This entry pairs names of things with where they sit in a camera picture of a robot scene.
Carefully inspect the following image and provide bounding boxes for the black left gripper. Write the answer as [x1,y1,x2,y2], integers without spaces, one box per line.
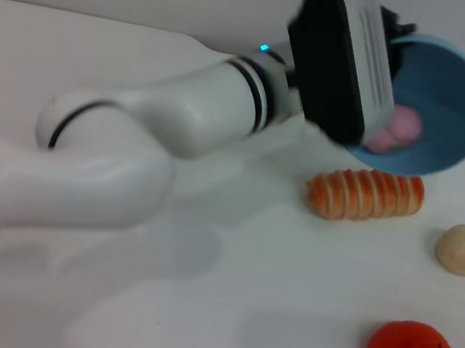
[371,4,420,78]

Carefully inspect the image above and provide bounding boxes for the blue bowl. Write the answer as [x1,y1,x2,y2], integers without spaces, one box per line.
[343,26,465,184]

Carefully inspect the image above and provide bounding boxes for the pink peach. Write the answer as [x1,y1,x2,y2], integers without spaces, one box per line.
[363,101,426,160]

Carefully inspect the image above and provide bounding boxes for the orange striped bread roll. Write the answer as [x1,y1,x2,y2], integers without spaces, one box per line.
[302,160,428,233]

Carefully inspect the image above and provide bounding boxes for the silver black wrist camera box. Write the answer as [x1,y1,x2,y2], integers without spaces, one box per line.
[271,0,410,153]

